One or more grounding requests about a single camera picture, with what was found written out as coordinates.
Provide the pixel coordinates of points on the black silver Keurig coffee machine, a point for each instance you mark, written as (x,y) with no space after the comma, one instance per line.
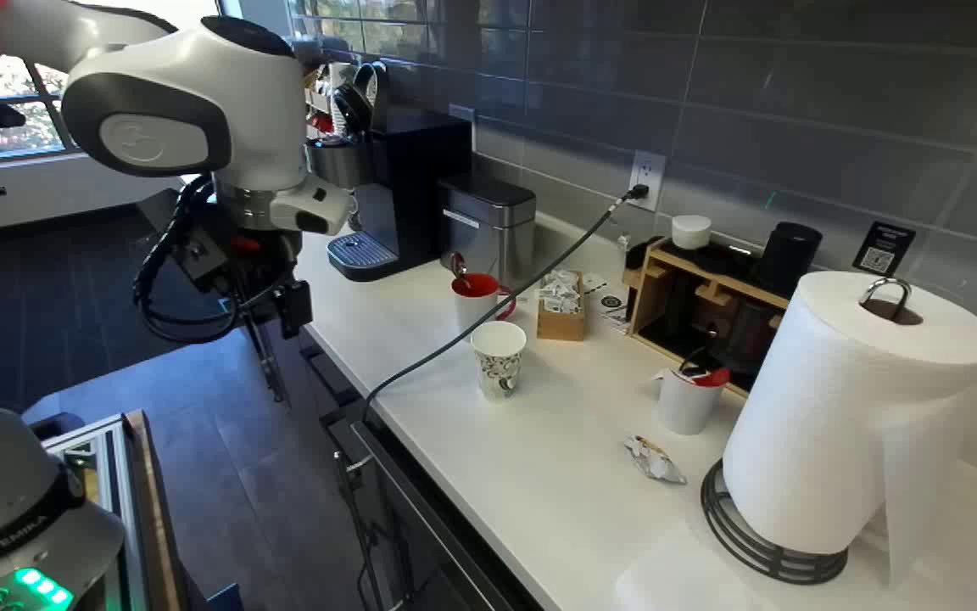
(421,181)

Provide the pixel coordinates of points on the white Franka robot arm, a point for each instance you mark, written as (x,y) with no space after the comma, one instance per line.
(227,104)

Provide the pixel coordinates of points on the dark wood counter cabinet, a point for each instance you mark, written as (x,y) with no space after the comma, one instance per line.
(421,544)

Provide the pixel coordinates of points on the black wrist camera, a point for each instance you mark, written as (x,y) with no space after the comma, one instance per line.
(203,260)

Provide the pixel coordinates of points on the red broken cup piece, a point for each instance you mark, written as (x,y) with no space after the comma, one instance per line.
(712,377)

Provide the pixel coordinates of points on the small black sign card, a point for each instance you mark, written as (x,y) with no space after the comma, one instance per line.
(883,250)

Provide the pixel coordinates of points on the brown box of packets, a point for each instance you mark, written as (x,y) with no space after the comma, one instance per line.
(562,319)

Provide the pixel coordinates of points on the patterned white paper cup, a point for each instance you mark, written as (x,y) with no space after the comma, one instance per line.
(499,361)

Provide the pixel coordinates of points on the silver metal box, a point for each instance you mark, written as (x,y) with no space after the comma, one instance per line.
(489,226)

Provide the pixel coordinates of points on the coffee pod carousel rack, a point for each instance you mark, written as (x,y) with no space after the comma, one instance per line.
(340,160)

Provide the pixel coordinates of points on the small white round container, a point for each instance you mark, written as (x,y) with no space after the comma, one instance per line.
(690,231)

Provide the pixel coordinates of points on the white wall outlet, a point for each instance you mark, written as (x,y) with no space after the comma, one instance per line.
(645,173)

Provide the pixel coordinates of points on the crumpled foil wrapper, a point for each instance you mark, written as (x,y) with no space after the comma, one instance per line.
(655,460)

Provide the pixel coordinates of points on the black cylindrical canister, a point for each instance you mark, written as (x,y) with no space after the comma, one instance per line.
(790,254)

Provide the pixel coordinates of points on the broken white mug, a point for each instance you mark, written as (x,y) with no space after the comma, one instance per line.
(686,408)

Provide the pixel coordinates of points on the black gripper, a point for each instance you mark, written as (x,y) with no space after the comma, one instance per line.
(247,266)

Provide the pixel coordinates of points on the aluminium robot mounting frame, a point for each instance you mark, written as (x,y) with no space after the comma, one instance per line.
(101,495)

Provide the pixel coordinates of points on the wooden counter organizer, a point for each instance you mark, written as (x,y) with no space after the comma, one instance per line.
(679,300)

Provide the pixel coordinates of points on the white paper towel roll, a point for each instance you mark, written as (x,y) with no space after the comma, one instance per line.
(849,417)

